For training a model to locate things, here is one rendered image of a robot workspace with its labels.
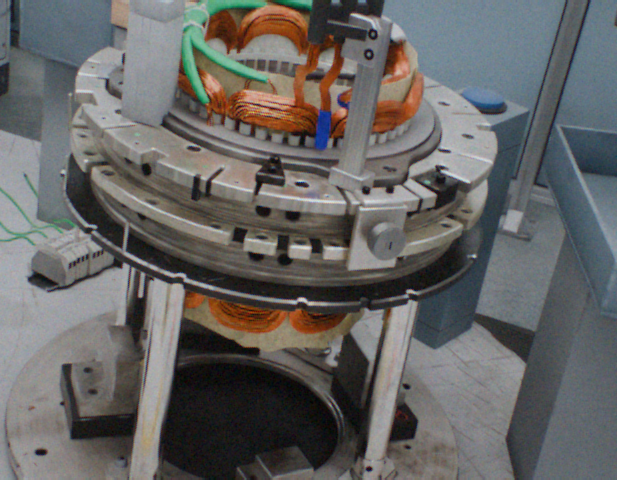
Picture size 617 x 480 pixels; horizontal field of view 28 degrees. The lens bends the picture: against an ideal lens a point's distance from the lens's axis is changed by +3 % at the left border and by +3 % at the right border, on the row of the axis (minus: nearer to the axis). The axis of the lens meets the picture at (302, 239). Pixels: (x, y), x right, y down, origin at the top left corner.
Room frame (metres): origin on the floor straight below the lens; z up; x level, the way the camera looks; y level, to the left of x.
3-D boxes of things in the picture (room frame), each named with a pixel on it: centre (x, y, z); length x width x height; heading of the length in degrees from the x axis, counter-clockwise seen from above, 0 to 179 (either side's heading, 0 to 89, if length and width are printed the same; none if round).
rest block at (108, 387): (0.83, 0.14, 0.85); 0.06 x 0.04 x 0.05; 22
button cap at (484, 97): (1.11, -0.15, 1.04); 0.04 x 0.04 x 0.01
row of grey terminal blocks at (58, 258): (1.09, 0.23, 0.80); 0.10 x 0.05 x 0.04; 149
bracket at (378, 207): (0.73, -0.05, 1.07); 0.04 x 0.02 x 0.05; 118
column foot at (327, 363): (0.98, -0.03, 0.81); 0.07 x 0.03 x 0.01; 62
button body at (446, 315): (1.11, -0.15, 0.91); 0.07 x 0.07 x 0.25; 55
